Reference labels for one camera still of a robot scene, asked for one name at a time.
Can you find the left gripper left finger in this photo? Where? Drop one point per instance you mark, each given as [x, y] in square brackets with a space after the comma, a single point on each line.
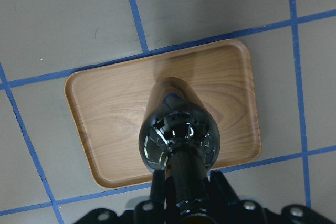
[157, 193]

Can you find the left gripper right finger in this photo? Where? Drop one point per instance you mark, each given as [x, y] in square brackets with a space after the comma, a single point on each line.
[221, 193]

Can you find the dark wine bottle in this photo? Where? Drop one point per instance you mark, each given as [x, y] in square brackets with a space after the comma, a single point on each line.
[180, 137]

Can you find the wooden tray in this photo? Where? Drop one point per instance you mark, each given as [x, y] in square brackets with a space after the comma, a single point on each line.
[108, 106]

